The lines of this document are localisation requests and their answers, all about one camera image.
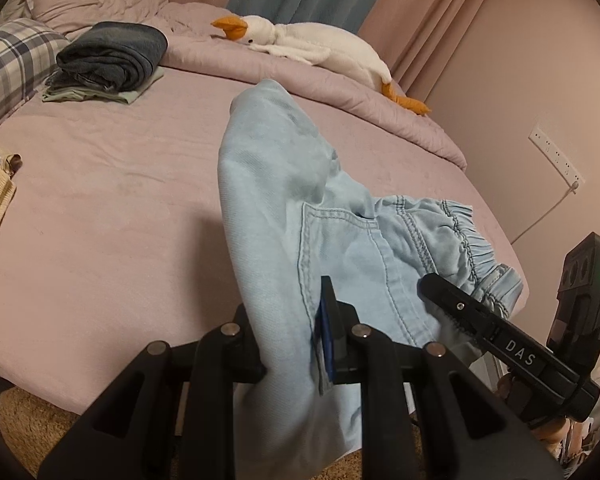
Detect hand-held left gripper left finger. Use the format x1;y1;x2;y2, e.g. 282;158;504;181
37;305;266;480

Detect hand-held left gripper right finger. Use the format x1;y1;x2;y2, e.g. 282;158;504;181
316;275;563;480

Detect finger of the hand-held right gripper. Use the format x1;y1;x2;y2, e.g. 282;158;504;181
419;273;511;348

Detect light blue denim pants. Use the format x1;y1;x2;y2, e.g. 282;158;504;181
217;79;525;466

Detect person's right hand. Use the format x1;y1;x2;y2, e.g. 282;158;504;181
495;372;573;461

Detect bed with pink sheet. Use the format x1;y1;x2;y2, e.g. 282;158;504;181
0;55;531;416

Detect beige fluffy rug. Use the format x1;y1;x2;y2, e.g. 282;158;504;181
0;385;101;480

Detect light green folded garment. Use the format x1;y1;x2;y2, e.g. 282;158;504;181
42;67;165;106

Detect white goose plush toy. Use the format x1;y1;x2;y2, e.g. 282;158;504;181
211;14;432;117

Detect pink quilted duvet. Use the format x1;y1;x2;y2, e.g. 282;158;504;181
30;0;468;171

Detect dark blue folded clothing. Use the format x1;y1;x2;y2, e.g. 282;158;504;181
55;21;169;92

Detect blue plaid pillow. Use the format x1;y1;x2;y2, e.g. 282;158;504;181
0;17;71;136

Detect white power cable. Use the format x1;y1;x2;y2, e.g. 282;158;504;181
510;182;581;243

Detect white wall power strip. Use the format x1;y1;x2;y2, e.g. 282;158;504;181
528;119;586;188

